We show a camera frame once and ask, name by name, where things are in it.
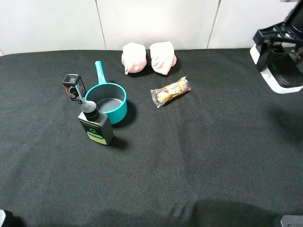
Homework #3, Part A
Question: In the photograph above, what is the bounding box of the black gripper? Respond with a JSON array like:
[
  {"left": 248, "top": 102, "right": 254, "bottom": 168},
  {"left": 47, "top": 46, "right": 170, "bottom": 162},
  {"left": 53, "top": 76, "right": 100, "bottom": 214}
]
[{"left": 253, "top": 20, "right": 303, "bottom": 72}]

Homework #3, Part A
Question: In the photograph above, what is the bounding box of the black white board eraser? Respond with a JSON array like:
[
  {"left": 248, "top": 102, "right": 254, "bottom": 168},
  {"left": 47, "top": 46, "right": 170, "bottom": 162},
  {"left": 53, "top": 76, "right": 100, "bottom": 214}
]
[{"left": 250, "top": 44, "right": 303, "bottom": 95}]

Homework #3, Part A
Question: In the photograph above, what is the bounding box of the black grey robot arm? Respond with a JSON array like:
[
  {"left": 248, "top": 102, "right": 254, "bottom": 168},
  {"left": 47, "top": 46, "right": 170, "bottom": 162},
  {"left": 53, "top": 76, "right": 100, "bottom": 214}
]
[{"left": 253, "top": 0, "right": 303, "bottom": 72}]

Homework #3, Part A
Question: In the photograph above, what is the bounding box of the gold wrapped chocolate pack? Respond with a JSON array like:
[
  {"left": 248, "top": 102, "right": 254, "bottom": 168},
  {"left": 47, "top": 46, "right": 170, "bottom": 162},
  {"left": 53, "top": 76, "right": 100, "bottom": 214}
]
[{"left": 150, "top": 77, "right": 191, "bottom": 108}]

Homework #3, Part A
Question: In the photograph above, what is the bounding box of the grey base part right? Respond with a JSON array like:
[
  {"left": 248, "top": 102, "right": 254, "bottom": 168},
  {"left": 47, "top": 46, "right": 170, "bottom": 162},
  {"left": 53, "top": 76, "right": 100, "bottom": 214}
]
[{"left": 280, "top": 215, "right": 303, "bottom": 227}]

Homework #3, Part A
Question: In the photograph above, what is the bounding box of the grey base part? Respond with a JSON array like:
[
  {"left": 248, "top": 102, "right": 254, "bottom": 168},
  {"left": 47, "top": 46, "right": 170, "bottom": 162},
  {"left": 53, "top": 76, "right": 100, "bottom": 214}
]
[
  {"left": 0, "top": 210, "right": 6, "bottom": 227},
  {"left": 280, "top": 215, "right": 303, "bottom": 227}
]

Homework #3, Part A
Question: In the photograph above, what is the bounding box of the teal saucepan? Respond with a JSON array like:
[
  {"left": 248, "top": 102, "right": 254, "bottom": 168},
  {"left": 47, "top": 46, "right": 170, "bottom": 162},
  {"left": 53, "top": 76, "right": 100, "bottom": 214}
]
[{"left": 85, "top": 61, "right": 127, "bottom": 124}]

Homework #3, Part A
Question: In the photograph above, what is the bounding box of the black bottle green label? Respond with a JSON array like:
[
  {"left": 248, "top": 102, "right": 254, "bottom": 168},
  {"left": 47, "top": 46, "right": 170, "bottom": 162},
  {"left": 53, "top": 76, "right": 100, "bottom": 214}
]
[{"left": 78, "top": 98, "right": 114, "bottom": 145}]

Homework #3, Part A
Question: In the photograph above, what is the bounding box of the small black tin box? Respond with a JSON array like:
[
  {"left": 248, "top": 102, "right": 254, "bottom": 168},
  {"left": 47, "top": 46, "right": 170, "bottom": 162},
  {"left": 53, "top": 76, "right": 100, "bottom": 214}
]
[{"left": 62, "top": 74, "right": 86, "bottom": 104}]

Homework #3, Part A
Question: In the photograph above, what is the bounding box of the grey base part left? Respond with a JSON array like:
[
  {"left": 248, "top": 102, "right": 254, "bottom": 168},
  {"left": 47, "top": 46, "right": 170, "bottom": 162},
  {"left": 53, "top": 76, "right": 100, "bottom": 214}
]
[{"left": 0, "top": 210, "right": 6, "bottom": 227}]

